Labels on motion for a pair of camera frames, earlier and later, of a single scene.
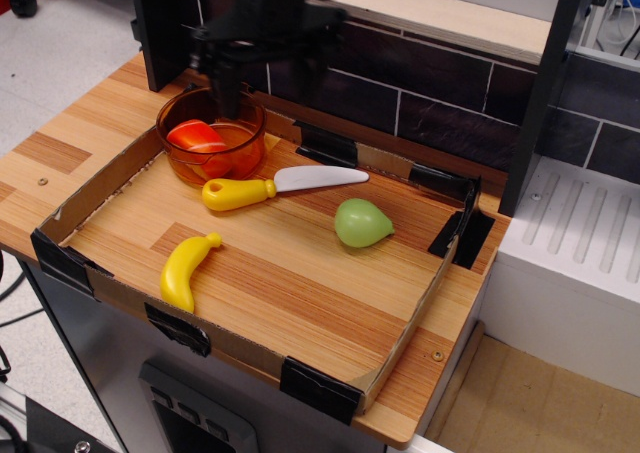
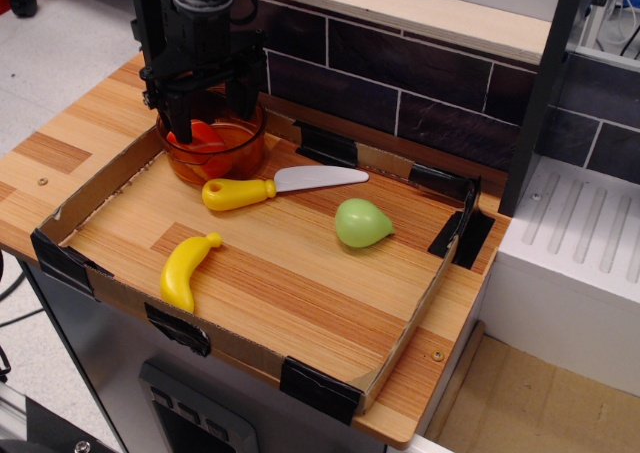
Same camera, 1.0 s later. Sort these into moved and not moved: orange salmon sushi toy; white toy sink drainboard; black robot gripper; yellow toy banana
Moved: black robot gripper
Not moved: white toy sink drainboard; yellow toy banana; orange salmon sushi toy
